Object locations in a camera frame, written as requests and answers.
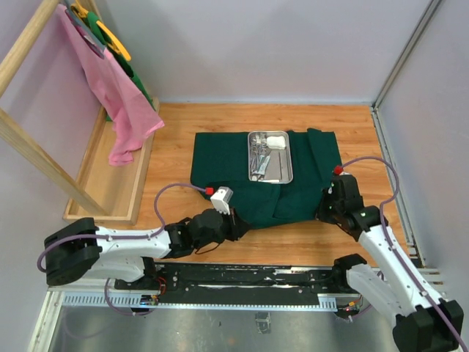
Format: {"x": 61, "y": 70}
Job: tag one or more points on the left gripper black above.
{"x": 238, "y": 226}

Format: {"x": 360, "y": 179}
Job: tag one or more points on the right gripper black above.
{"x": 321, "y": 214}

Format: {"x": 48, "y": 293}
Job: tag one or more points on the dark green surgical cloth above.
{"x": 290, "y": 189}

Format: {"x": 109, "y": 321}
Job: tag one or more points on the steel instrument tray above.
{"x": 271, "y": 175}

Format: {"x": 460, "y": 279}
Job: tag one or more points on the white gauze roll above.
{"x": 276, "y": 142}

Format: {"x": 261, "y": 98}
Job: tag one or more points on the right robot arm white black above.
{"x": 420, "y": 318}

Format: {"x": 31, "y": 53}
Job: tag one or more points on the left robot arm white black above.
{"x": 84, "y": 250}

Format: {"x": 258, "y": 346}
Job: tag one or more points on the steel surgical scissors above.
{"x": 258, "y": 145}

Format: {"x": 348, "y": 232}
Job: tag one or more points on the blue suture packet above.
{"x": 263, "y": 164}

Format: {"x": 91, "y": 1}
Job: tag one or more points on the pink cloth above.
{"x": 134, "y": 119}

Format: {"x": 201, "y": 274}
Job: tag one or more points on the grey hanger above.
{"x": 89, "y": 29}

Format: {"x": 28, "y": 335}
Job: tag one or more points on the green garment on hanger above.
{"x": 128, "y": 62}

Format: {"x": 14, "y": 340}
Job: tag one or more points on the yellow hanger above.
{"x": 81, "y": 12}

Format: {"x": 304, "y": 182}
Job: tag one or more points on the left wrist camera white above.
{"x": 220, "y": 200}

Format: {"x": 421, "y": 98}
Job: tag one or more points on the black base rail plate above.
{"x": 231, "y": 284}

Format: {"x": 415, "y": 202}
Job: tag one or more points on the wooden rack frame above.
{"x": 50, "y": 99}

